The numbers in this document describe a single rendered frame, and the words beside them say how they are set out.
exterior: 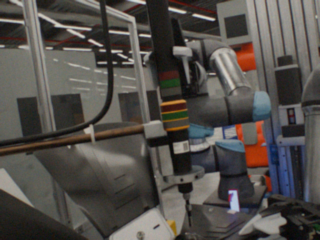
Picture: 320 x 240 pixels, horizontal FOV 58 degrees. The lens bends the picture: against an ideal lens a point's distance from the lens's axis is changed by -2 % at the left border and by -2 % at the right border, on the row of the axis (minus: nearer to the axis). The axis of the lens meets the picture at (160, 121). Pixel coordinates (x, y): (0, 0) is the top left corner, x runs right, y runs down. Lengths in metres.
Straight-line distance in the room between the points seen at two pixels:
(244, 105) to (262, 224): 0.29
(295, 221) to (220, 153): 0.64
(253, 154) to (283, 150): 3.12
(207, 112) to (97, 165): 0.31
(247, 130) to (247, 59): 1.02
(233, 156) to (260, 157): 3.19
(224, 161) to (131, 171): 0.71
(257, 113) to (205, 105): 0.13
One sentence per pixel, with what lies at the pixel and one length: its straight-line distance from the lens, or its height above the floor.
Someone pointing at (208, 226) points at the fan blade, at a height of 1.19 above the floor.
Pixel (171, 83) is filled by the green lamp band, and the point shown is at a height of 1.48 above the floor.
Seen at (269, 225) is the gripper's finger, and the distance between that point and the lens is 0.61.
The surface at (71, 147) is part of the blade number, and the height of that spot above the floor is 1.40.
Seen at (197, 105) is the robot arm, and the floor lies 1.44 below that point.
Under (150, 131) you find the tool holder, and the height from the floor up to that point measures 1.41.
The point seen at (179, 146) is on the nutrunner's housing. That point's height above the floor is 1.38.
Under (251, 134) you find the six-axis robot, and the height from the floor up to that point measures 0.87.
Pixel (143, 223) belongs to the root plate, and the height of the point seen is 1.27.
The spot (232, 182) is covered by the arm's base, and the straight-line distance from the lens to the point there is 1.23.
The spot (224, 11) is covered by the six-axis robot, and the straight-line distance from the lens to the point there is 4.51.
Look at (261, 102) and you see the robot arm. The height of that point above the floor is 1.42.
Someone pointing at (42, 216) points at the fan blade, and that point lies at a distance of 0.35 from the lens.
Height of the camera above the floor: 1.45
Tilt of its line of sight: 3 degrees down
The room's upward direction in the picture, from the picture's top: 9 degrees counter-clockwise
